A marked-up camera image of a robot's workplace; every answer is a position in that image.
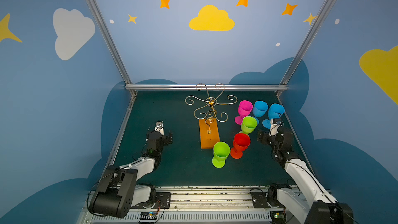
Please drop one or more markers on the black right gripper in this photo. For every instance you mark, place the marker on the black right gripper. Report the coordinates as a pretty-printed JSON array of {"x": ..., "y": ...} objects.
[{"x": 266, "y": 137}]

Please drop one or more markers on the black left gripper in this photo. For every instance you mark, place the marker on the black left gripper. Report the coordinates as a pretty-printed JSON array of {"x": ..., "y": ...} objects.
[{"x": 165, "y": 138}]

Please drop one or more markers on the green wine glass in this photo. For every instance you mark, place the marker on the green wine glass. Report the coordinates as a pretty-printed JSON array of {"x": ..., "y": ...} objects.
[
  {"x": 248, "y": 124},
  {"x": 221, "y": 151}
]

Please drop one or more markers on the red wine glass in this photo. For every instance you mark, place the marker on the red wine glass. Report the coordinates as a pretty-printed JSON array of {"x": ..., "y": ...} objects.
[{"x": 240, "y": 143}]

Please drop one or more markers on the blue wine glass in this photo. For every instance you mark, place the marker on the blue wine glass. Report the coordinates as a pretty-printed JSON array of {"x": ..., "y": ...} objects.
[
  {"x": 259, "y": 110},
  {"x": 275, "y": 111}
]

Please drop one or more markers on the pink wine glass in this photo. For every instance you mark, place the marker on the pink wine glass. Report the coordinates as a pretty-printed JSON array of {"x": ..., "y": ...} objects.
[{"x": 244, "y": 109}]

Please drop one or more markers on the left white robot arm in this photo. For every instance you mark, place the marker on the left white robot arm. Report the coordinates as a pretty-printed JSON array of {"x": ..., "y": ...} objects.
[{"x": 117, "y": 190}]

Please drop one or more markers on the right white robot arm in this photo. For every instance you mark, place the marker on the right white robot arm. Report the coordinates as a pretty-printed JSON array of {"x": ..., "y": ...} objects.
[{"x": 320, "y": 207}]

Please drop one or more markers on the orange wooden rack base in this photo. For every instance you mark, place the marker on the orange wooden rack base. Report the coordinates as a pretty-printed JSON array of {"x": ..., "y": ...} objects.
[{"x": 209, "y": 135}]

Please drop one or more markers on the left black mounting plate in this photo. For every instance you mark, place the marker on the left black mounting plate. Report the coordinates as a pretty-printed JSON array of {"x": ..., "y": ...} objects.
[{"x": 158, "y": 200}]

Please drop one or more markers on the black mounting plate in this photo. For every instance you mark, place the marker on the black mounting plate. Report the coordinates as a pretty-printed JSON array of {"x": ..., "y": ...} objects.
[
  {"x": 158, "y": 200},
  {"x": 259, "y": 200}
]

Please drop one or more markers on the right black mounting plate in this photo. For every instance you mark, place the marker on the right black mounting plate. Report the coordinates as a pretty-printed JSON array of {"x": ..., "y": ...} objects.
[{"x": 259, "y": 200}]

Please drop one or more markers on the left small circuit board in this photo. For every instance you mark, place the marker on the left small circuit board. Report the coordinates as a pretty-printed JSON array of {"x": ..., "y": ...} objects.
[{"x": 147, "y": 217}]

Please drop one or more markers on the small circuit board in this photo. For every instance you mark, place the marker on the small circuit board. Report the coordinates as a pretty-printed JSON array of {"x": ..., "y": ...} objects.
[
  {"x": 147, "y": 217},
  {"x": 278, "y": 217}
]

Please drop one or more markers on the right small circuit board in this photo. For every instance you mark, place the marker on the right small circuit board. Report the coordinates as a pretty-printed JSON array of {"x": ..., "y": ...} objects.
[{"x": 278, "y": 217}]

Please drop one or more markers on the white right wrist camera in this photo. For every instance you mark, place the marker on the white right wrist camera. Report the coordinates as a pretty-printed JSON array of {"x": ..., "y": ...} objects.
[{"x": 275, "y": 124}]

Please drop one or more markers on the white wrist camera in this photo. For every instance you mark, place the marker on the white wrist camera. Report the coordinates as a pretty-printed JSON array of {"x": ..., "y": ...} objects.
[
  {"x": 275, "y": 124},
  {"x": 159, "y": 127}
]

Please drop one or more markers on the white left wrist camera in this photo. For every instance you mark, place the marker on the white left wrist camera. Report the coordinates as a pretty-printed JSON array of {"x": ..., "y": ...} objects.
[{"x": 159, "y": 127}]

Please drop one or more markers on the gold wire glass rack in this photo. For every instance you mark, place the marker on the gold wire glass rack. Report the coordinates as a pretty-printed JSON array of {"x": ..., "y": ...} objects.
[{"x": 208, "y": 113}]

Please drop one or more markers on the horizontal aluminium back rail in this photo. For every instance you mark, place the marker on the horizontal aluminium back rail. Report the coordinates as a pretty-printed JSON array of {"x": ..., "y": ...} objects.
[{"x": 174, "y": 86}]

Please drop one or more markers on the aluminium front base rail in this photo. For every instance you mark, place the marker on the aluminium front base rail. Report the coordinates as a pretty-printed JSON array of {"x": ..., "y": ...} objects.
[{"x": 201, "y": 205}]

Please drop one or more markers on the left aluminium corner post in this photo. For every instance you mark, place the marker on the left aluminium corner post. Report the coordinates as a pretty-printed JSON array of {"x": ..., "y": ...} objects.
[{"x": 102, "y": 26}]

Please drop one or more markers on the aluminium corner post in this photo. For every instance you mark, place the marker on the aluminium corner post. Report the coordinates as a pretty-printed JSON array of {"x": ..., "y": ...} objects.
[
  {"x": 102, "y": 26},
  {"x": 310, "y": 36}
]

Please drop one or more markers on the right aluminium corner post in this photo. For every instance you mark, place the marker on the right aluminium corner post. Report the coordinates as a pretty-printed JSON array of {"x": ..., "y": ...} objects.
[{"x": 310, "y": 36}]

